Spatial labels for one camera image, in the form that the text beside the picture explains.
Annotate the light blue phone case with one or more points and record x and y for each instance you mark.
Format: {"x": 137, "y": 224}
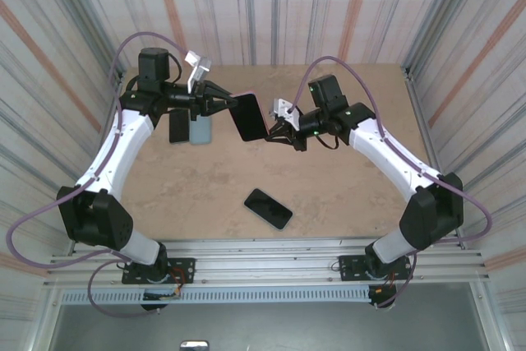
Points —
{"x": 201, "y": 131}

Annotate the black phone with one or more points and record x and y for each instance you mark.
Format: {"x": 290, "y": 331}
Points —
{"x": 284, "y": 227}

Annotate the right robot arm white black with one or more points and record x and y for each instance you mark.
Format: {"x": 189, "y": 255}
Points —
{"x": 394, "y": 153}

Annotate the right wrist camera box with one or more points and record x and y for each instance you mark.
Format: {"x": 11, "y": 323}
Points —
{"x": 283, "y": 110}

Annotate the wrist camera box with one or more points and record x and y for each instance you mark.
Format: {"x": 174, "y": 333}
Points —
{"x": 283, "y": 110}
{"x": 199, "y": 69}

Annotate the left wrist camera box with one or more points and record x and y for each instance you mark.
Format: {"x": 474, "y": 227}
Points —
{"x": 199, "y": 69}

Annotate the aluminium side rail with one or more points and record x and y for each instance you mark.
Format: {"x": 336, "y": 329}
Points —
{"x": 416, "y": 100}
{"x": 111, "y": 114}

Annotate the aluminium rail frame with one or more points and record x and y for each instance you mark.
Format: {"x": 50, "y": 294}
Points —
{"x": 267, "y": 262}

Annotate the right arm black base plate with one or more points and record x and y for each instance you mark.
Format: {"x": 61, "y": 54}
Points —
{"x": 349, "y": 268}

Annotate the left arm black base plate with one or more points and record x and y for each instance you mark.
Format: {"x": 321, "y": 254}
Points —
{"x": 185, "y": 269}

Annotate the black block under rail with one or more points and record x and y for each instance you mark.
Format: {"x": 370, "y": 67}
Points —
{"x": 154, "y": 307}
{"x": 384, "y": 299}

